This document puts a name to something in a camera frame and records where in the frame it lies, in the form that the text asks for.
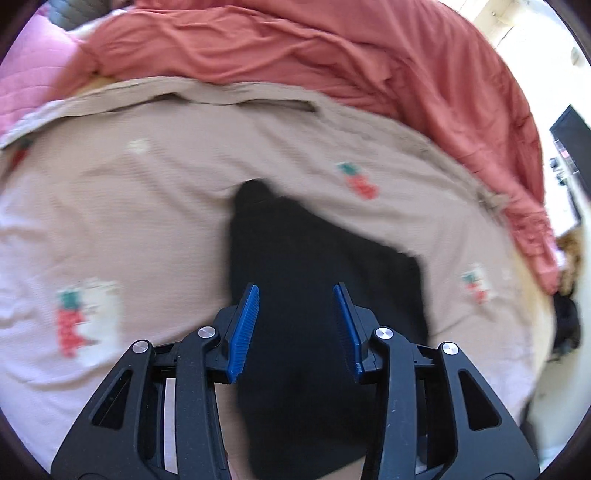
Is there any dark monitor screen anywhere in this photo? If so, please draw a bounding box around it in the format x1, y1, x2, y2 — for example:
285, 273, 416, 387
549, 105, 591, 222

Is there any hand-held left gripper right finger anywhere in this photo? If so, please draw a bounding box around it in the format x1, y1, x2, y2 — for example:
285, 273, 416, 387
333, 282, 541, 480

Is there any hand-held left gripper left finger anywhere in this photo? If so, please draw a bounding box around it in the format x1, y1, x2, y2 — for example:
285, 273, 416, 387
50, 282, 260, 480

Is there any grey quilted pillow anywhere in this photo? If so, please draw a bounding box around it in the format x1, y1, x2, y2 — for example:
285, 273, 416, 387
48, 0, 125, 17

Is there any pink quilted pillow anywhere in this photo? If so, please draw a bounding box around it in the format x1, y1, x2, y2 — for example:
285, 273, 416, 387
0, 13, 88, 139

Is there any beige strawberry print blanket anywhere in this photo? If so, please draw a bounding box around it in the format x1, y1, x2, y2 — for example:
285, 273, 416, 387
0, 76, 546, 476

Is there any black shirt with orange patches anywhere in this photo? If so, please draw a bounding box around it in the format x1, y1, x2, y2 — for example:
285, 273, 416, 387
228, 179, 432, 480

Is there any coral red duvet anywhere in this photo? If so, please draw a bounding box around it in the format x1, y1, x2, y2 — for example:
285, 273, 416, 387
46, 0, 561, 296

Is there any brown furry object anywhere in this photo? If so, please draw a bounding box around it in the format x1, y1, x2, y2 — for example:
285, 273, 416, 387
556, 228, 585, 296

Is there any dark cloth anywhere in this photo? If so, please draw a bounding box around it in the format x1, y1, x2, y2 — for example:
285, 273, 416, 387
551, 293, 581, 356

